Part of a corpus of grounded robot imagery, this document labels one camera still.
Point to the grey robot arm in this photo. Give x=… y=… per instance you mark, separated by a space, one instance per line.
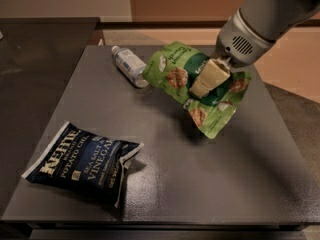
x=271 y=19

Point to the clear plastic water bottle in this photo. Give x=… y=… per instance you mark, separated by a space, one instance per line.
x=130 y=65

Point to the blue Kettle chip bag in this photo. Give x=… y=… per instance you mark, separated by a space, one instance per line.
x=84 y=162

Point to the green rice chip bag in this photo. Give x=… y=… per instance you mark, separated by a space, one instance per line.
x=174 y=69

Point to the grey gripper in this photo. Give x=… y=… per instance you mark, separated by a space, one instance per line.
x=237 y=45

